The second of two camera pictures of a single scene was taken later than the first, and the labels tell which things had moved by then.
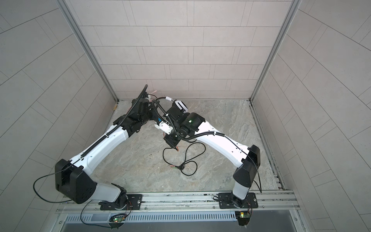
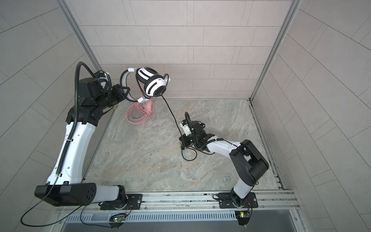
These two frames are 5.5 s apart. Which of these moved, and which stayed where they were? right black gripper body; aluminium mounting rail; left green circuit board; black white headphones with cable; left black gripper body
Moved: left black gripper body; right black gripper body; black white headphones with cable
Stayed: left green circuit board; aluminium mounting rail
